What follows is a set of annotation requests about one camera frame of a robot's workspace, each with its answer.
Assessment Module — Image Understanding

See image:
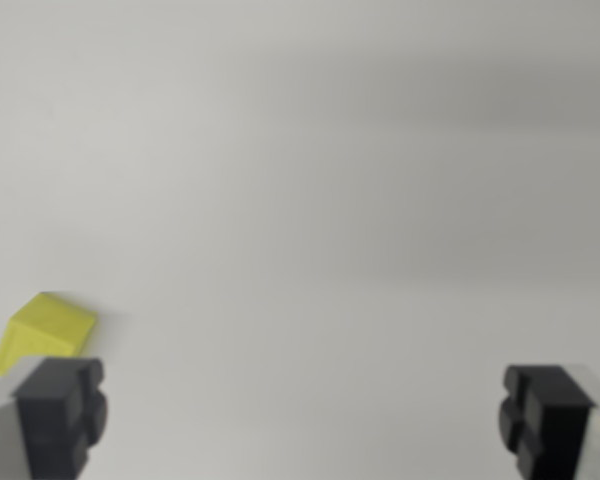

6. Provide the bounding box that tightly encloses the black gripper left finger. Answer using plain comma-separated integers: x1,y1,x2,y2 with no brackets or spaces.
0,355,109,480

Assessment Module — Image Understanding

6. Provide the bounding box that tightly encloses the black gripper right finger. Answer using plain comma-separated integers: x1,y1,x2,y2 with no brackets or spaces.
497,363,600,480

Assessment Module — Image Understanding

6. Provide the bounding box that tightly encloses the yellow cube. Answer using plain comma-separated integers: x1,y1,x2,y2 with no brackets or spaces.
0,292,100,378

